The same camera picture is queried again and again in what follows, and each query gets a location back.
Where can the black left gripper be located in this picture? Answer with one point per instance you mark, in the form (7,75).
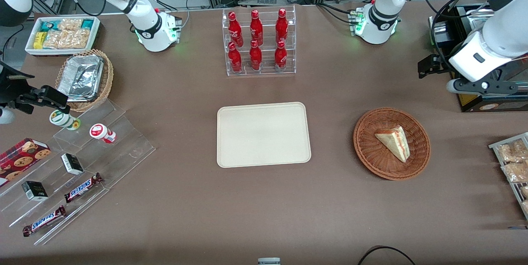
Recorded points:
(439,66)

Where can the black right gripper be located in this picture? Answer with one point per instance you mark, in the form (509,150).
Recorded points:
(9,94)

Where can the triangular sandwich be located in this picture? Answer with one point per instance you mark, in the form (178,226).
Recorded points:
(394,141)

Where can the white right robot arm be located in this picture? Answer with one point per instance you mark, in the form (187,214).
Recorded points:
(148,22)

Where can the silver foil tray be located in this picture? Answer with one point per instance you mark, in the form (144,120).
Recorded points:
(80,77)

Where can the light brown wicker basket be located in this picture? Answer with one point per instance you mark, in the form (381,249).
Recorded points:
(108,75)

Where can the dark brown wicker basket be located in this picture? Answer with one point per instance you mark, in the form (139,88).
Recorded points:
(371,153)

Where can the tray of packaged snacks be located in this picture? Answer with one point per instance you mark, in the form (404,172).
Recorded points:
(511,191)

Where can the beige plastic tray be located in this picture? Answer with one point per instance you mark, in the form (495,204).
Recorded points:
(264,135)

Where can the green white yogurt cup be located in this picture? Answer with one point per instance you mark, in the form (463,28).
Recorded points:
(64,119)

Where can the red cookie box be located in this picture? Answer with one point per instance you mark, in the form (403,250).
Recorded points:
(22,158)

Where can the black food warmer cabinet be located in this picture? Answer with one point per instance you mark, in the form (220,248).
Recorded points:
(466,22)

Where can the yellow snack pack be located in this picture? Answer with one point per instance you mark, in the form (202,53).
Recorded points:
(39,40)

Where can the large clear cracker bag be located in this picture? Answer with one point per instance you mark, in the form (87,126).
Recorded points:
(66,39)

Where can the small black box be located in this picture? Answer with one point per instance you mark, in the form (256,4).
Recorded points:
(72,164)
(35,191)

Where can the red white yogurt cup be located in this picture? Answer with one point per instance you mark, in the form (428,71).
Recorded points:
(101,132)

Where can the small clear cracker bag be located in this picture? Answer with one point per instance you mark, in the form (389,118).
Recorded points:
(70,24)

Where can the white snack bin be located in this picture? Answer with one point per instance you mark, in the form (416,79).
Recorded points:
(95,30)

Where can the snickers bar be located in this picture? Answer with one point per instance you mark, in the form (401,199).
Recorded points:
(82,188)
(43,221)

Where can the clear acrylic stepped display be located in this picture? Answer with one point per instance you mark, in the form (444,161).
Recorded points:
(123,149)

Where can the clear pastry bag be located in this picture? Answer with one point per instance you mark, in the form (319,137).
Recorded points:
(515,172)
(511,151)

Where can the red cola bottle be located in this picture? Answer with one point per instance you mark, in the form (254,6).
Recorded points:
(281,25)
(281,56)
(255,57)
(256,26)
(234,58)
(234,28)

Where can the clear acrylic bottle rack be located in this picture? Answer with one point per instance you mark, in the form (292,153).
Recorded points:
(266,7)

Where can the grey box edge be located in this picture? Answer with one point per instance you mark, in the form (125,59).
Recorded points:
(269,261)

